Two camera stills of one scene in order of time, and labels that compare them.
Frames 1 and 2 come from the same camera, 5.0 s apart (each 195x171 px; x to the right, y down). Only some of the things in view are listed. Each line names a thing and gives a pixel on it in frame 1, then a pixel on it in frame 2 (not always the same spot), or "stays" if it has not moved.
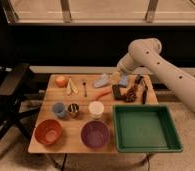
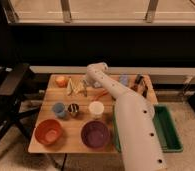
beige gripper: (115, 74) -> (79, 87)
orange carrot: (101, 95) stays
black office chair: (8, 107) stays
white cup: (96, 109) stays
